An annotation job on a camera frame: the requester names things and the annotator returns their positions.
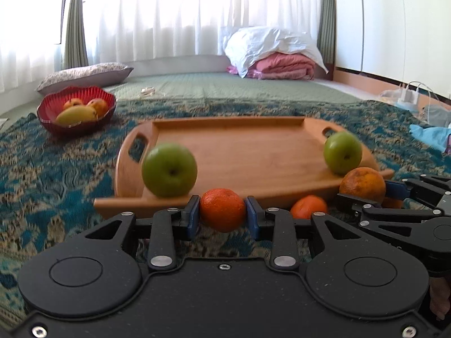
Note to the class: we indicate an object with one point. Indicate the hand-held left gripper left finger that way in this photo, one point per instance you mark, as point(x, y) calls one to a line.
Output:
point(193, 218)

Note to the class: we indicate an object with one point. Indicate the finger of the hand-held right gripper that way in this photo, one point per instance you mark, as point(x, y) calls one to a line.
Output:
point(394, 189)
point(356, 200)

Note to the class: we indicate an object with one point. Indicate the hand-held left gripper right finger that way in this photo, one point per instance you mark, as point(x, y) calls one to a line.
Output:
point(252, 218)

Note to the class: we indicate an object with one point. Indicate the dull large orange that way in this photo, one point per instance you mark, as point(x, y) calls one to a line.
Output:
point(363, 185)

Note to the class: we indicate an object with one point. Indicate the green apple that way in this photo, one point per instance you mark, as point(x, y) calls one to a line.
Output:
point(169, 170)
point(343, 152)

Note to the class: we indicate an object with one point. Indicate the wooden tray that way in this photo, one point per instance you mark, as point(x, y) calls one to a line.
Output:
point(243, 151)

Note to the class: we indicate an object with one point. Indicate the person's right hand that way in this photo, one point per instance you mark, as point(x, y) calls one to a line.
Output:
point(439, 299)

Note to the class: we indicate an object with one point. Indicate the light blue cloth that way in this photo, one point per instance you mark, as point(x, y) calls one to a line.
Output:
point(431, 137)

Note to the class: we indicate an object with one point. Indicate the grey cloth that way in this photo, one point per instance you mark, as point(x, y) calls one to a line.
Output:
point(438, 115)

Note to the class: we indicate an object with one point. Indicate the clear plastic bag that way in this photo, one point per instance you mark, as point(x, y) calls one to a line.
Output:
point(390, 93)

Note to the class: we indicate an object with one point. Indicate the green quilted mattress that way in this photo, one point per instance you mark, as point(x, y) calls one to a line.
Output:
point(229, 86)

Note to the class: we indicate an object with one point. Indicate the teal patterned blanket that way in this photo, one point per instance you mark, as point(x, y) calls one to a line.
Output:
point(53, 183)

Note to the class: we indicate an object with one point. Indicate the folded pink blanket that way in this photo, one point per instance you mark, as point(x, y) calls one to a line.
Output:
point(285, 67)

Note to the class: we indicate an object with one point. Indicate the yellow mango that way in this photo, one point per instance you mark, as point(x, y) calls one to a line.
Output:
point(75, 116)

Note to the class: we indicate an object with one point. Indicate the white wardrobe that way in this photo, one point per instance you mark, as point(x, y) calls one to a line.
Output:
point(394, 21)

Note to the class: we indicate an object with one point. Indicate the red ribbed bowl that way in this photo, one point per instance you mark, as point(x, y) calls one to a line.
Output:
point(53, 116)

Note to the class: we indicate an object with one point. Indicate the white duvet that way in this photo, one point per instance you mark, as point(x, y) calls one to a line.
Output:
point(267, 42)

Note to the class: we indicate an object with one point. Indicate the floral pillow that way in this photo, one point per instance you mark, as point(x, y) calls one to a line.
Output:
point(84, 74)

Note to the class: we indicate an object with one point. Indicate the green curtain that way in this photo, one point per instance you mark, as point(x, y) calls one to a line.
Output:
point(327, 17)
point(74, 24)

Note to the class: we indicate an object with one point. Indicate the white sheer curtain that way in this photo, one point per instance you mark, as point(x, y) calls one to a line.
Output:
point(176, 14)

